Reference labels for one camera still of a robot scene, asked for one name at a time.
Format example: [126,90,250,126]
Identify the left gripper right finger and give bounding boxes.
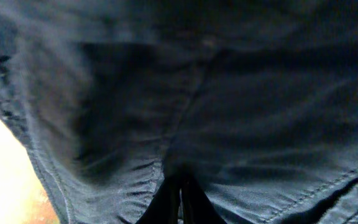
[181,175,227,224]

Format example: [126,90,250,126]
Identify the navy blue shorts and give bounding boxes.
[0,0,358,223]

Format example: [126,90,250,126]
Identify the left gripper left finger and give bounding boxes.
[135,177,180,224]

